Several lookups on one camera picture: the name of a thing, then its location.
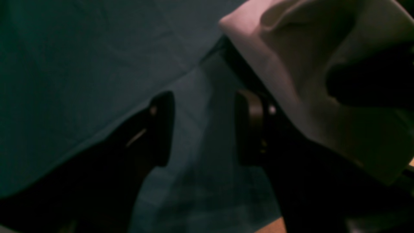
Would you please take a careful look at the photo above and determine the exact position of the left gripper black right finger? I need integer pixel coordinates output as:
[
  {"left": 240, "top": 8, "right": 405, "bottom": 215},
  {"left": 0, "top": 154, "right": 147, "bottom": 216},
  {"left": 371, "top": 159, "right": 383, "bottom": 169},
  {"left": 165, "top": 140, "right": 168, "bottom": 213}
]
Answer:
[{"left": 234, "top": 90, "right": 413, "bottom": 233}]

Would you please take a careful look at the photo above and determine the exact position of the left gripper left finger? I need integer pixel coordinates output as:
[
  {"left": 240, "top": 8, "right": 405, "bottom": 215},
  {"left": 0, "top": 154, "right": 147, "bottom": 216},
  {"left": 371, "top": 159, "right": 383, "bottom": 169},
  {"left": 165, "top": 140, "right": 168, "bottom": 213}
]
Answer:
[{"left": 1, "top": 91, "right": 175, "bottom": 233}]

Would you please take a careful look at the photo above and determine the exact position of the white T-shirt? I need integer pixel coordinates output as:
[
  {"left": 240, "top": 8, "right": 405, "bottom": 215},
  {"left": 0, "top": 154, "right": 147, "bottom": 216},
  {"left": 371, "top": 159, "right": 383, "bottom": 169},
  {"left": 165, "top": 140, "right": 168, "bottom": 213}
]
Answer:
[{"left": 219, "top": 0, "right": 413, "bottom": 185}]

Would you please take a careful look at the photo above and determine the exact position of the teal table cloth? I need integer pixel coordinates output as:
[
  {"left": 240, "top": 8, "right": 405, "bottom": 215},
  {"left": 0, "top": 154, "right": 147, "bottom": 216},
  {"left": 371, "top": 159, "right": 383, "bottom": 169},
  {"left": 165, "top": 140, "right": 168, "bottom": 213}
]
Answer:
[{"left": 1, "top": 0, "right": 280, "bottom": 233}]

